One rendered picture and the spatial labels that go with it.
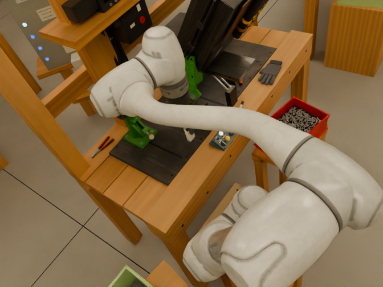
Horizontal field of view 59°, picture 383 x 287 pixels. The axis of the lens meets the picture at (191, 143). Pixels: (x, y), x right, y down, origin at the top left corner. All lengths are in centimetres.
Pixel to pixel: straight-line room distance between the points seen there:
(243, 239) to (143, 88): 46
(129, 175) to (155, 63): 91
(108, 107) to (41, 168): 254
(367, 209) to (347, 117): 238
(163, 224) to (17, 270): 166
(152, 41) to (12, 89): 73
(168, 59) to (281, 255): 58
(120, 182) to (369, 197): 128
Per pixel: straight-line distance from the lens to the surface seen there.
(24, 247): 300
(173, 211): 152
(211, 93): 194
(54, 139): 166
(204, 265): 115
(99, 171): 182
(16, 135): 389
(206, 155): 165
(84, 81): 178
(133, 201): 163
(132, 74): 89
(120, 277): 142
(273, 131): 73
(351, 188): 66
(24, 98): 152
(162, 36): 91
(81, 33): 148
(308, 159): 68
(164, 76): 94
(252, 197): 119
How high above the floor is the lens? 219
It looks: 49 degrees down
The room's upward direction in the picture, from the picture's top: 18 degrees counter-clockwise
